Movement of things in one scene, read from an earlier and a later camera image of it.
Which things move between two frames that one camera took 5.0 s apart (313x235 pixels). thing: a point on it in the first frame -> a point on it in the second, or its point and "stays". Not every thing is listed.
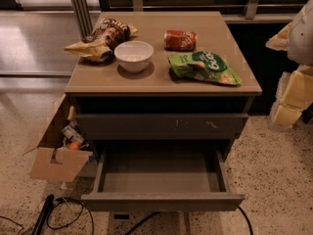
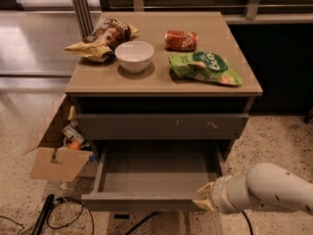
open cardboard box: (53, 160) stays
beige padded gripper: (301, 38) -> (219, 194)
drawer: (160, 177) stays
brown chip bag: (100, 43) stays
